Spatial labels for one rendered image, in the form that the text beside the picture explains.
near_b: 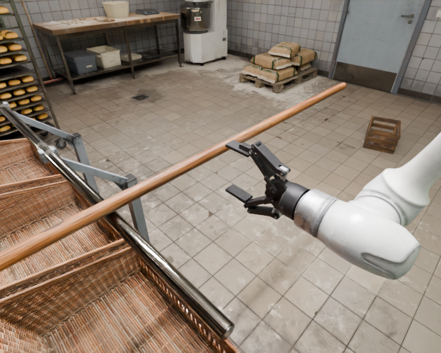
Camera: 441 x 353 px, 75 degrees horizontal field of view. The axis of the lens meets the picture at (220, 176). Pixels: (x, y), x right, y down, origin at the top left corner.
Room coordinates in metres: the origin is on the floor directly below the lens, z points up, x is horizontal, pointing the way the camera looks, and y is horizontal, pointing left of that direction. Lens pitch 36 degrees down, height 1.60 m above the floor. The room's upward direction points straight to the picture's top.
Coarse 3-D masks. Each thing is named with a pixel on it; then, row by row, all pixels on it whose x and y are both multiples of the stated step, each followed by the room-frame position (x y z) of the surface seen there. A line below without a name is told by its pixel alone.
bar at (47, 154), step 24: (24, 120) 1.07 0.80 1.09; (72, 144) 1.18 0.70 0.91; (72, 168) 0.73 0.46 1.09; (96, 168) 0.79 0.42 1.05; (96, 192) 0.51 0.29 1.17; (120, 216) 0.43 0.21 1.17; (144, 240) 0.37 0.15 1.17; (168, 264) 0.31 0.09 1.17; (192, 288) 0.27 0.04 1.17; (216, 312) 0.22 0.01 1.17
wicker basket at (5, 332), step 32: (128, 256) 0.70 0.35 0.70; (32, 288) 0.49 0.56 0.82; (64, 288) 0.54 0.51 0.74; (96, 288) 0.60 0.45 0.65; (128, 288) 0.64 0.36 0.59; (160, 288) 0.62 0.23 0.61; (0, 320) 0.41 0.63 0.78; (32, 320) 0.46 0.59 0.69; (64, 320) 0.51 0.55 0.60; (96, 320) 0.51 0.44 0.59; (128, 320) 0.51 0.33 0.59; (160, 320) 0.51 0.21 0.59; (192, 320) 0.49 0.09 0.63; (0, 352) 0.31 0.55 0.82; (32, 352) 0.37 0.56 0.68; (64, 352) 0.41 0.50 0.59; (96, 352) 0.40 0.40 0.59; (128, 352) 0.41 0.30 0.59; (160, 352) 0.41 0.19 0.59; (192, 352) 0.41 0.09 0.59
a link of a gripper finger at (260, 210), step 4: (256, 208) 0.53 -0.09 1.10; (260, 208) 0.52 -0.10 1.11; (264, 208) 0.52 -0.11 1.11; (268, 208) 0.51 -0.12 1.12; (272, 208) 0.51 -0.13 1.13; (248, 212) 0.53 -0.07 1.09; (252, 212) 0.53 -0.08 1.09; (256, 212) 0.52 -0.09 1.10; (260, 212) 0.51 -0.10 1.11; (264, 212) 0.50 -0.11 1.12; (268, 212) 0.49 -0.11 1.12; (272, 216) 0.49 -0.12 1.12; (276, 216) 0.48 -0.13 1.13
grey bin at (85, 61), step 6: (66, 54) 4.79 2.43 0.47; (72, 54) 4.79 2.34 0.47; (78, 54) 4.79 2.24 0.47; (84, 54) 4.79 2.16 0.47; (90, 54) 4.79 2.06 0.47; (66, 60) 4.78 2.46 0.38; (72, 60) 4.58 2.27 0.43; (78, 60) 4.58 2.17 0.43; (84, 60) 4.64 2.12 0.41; (90, 60) 4.71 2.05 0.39; (72, 66) 4.66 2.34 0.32; (78, 66) 4.57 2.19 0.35; (84, 66) 4.63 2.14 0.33; (90, 66) 4.70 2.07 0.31; (96, 66) 4.77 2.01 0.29; (78, 72) 4.56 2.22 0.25; (84, 72) 4.61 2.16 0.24
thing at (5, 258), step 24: (216, 144) 0.68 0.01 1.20; (168, 168) 0.57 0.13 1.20; (192, 168) 0.59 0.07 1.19; (120, 192) 0.47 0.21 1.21; (144, 192) 0.49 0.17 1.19; (72, 216) 0.40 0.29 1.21; (96, 216) 0.41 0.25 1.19; (24, 240) 0.34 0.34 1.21; (48, 240) 0.35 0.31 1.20; (0, 264) 0.29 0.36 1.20
